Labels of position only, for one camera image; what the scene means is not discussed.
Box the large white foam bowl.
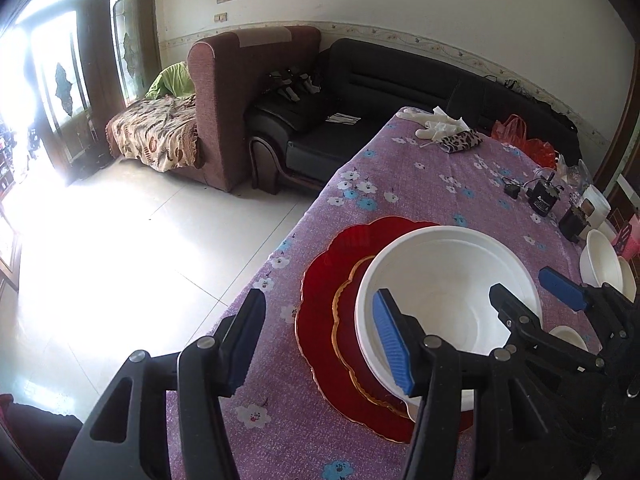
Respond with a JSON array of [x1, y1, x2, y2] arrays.
[[357, 225, 543, 396]]

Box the cream ribbed plastic bowl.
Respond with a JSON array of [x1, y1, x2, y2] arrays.
[[354, 255, 476, 423]]

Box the leopard print pouch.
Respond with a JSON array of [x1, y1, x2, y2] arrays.
[[440, 129, 482, 155]]

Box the purple floral tablecloth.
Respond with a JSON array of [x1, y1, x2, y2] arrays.
[[165, 105, 640, 480]]

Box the red plastic bag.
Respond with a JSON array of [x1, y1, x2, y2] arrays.
[[522, 139, 557, 170]]

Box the orange plastic bag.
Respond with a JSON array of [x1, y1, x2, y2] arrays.
[[491, 114, 528, 147]]

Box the black gadgets on sofa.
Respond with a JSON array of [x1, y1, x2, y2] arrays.
[[270, 67, 323, 103]]

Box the black box device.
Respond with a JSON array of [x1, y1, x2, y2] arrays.
[[527, 172, 563, 218]]

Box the brown fabric armchair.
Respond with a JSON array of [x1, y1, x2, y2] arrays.
[[187, 25, 322, 193]]

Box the glass panel door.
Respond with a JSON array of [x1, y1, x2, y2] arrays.
[[0, 0, 161, 186]]

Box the green cloth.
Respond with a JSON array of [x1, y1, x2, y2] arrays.
[[146, 61, 196, 101]]

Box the black leather sofa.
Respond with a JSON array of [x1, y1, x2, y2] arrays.
[[244, 37, 583, 196]]

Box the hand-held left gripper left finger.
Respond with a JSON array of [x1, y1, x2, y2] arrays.
[[59, 288, 267, 480]]

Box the clear plastic bag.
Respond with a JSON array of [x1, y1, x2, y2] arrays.
[[555, 157, 591, 186]]

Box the dark jar with brown cap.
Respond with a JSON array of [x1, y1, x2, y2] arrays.
[[559, 197, 593, 245]]

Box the leaf patterned blanket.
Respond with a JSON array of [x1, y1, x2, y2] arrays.
[[105, 94, 201, 171]]

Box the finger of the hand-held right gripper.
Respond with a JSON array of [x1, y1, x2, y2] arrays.
[[489, 283, 608, 375], [539, 266, 640, 356]]

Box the person's dark red clothing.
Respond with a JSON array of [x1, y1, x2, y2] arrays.
[[0, 392, 83, 480]]

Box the medium white foam bowl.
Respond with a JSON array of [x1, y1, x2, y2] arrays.
[[579, 229, 625, 293]]

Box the pink sleeved bottle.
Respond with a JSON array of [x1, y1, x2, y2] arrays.
[[612, 214, 640, 258]]

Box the large red glass plate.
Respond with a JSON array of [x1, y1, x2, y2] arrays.
[[295, 215, 476, 445]]

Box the small cream foam bowl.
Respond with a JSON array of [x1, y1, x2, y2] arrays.
[[616, 255, 639, 303]]

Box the white gloves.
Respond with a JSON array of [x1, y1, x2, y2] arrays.
[[397, 106, 471, 143]]

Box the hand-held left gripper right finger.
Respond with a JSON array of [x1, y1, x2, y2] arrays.
[[372, 288, 596, 480]]

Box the small white foam bowl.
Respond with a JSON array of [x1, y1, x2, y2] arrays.
[[547, 325, 591, 353]]

